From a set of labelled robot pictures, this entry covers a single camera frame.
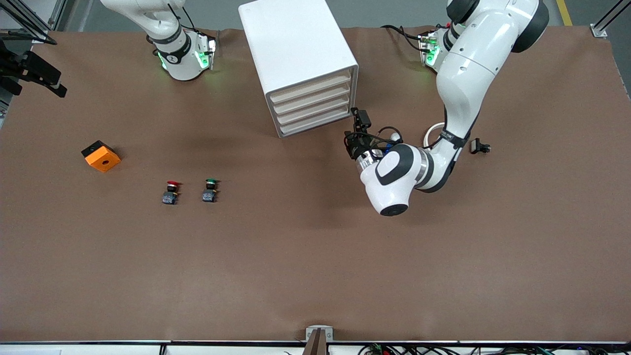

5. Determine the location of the white drawer cabinet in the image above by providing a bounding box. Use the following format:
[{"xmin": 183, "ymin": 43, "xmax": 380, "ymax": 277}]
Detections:
[{"xmin": 238, "ymin": 0, "xmax": 359, "ymax": 139}]

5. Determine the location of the aluminium frame post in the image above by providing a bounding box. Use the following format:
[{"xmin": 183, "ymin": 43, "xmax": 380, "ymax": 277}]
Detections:
[
  {"xmin": 591, "ymin": 0, "xmax": 631, "ymax": 38},
  {"xmin": 47, "ymin": 0, "xmax": 68, "ymax": 31},
  {"xmin": 0, "ymin": 0, "xmax": 50, "ymax": 44}
]

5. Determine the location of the orange button enclosure box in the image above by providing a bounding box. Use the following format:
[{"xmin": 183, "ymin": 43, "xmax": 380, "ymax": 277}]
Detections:
[{"xmin": 81, "ymin": 140, "xmax": 122, "ymax": 173}]

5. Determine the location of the black base cable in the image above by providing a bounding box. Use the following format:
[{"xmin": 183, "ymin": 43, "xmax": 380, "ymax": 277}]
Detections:
[{"xmin": 381, "ymin": 25, "xmax": 424, "ymax": 50}]

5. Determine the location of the green push button switch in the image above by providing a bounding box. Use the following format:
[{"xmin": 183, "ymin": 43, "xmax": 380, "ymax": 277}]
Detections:
[{"xmin": 201, "ymin": 178, "xmax": 221, "ymax": 203}]

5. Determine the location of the white curved plastic piece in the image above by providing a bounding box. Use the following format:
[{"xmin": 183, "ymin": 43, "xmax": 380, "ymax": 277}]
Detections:
[{"xmin": 423, "ymin": 122, "xmax": 447, "ymax": 149}]

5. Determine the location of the grey metal mount bracket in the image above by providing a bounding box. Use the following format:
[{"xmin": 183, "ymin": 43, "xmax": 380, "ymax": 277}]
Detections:
[{"xmin": 306, "ymin": 325, "xmax": 334, "ymax": 342}]

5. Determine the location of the brown table cover sheet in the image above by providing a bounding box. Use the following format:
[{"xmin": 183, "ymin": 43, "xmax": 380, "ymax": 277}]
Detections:
[{"xmin": 0, "ymin": 26, "xmax": 631, "ymax": 343}]

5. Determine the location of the metal table edge rail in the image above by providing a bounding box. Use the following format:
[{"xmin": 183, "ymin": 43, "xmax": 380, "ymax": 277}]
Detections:
[{"xmin": 0, "ymin": 339, "xmax": 631, "ymax": 346}]

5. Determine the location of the red push button switch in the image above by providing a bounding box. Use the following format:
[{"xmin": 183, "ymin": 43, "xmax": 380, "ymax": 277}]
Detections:
[{"xmin": 162, "ymin": 180, "xmax": 181, "ymax": 206}]

